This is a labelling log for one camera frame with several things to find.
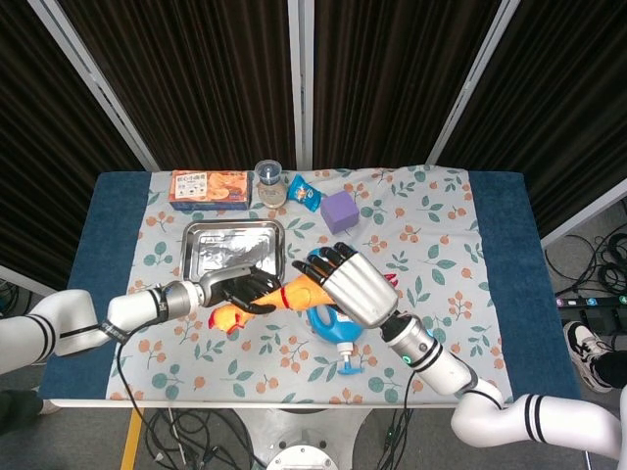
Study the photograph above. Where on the blue table cover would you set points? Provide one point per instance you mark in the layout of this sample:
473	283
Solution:
504	245

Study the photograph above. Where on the floral fruit print tablecloth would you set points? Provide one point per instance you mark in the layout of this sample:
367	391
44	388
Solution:
431	235

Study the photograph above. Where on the blue snack packet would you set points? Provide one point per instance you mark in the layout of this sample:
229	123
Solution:
303	192

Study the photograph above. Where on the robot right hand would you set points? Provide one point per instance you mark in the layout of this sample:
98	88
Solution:
357	289

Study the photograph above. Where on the yellow floor tape strip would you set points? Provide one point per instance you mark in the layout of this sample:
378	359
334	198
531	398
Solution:
130	440

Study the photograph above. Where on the purple foam cube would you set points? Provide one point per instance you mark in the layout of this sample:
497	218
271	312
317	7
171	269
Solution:
339	211

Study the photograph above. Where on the white and black sneaker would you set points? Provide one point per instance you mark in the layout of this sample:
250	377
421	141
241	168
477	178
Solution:
583	352

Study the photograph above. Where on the orange and blue cookie box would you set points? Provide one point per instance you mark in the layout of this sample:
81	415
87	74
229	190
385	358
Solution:
208	191

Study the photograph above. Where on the orange rubber chicken toy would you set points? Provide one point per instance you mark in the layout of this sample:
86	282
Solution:
299	296

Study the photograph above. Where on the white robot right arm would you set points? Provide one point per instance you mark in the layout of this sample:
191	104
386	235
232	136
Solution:
441	367

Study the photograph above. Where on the stainless steel tray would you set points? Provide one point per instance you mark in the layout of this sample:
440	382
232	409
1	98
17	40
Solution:
220	245

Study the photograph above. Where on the white partition frame post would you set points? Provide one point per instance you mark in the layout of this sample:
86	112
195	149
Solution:
300	83
583	218
105	88
471	83

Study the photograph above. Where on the black power strip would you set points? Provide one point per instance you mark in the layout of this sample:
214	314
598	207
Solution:
593	303

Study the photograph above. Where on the blue pump detergent bottle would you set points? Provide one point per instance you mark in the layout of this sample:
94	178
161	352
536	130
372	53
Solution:
333	333

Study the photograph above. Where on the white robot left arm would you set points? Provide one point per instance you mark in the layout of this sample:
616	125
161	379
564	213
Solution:
73	323

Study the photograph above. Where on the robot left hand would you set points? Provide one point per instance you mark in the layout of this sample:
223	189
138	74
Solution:
245	289

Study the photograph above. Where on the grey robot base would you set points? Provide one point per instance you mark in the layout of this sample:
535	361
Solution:
299	440

